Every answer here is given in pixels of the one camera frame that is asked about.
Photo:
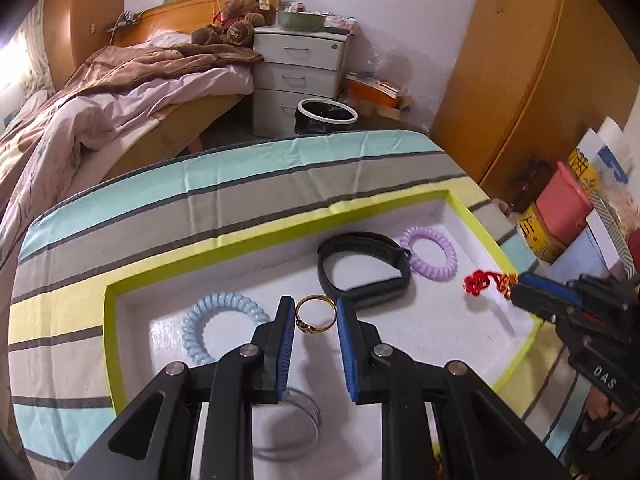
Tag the black trash bin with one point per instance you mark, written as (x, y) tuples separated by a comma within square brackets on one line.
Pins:
[(325, 120)]

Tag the power strip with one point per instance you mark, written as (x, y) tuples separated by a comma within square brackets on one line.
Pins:
[(125, 20)]

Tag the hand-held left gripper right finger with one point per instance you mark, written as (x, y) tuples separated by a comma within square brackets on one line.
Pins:
[(346, 345)]

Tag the pink plastic container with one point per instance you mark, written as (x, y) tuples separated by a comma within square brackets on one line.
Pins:
[(565, 200)]

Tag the person's right hand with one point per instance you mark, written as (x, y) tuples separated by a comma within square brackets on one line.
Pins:
[(600, 407)]

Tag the green cardboard box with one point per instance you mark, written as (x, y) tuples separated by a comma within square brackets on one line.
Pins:
[(450, 320)]

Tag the stack of books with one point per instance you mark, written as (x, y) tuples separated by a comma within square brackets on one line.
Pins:
[(372, 92)]

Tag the wooden wardrobe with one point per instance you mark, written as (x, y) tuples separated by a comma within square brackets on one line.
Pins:
[(85, 10), (525, 60)]

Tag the white drawer nightstand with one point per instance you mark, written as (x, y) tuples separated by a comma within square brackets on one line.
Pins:
[(295, 75)]

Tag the gold bangle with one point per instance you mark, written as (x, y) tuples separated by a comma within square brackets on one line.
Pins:
[(305, 326)]

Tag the floral curtain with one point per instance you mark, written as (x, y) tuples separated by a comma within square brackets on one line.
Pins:
[(35, 60)]

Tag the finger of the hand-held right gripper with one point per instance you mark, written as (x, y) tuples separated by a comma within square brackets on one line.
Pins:
[(535, 302), (550, 287)]

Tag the thin grey hoop bangle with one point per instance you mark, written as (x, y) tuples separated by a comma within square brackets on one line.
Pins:
[(317, 427)]

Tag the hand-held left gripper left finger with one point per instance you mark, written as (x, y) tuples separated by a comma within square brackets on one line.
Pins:
[(285, 345)]

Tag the pink and brown duvet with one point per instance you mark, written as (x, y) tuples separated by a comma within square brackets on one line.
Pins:
[(100, 110)]

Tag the black wristband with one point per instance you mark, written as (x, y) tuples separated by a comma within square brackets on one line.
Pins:
[(400, 260)]

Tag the brown teddy bear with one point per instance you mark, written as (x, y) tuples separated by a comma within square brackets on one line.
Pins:
[(235, 25)]

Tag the green basin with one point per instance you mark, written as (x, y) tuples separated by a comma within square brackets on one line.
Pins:
[(300, 20)]

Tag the yellow printed box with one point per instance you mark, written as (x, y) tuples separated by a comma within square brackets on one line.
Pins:
[(540, 235)]

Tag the wooden bed headboard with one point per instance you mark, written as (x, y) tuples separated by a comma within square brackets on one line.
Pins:
[(175, 15)]

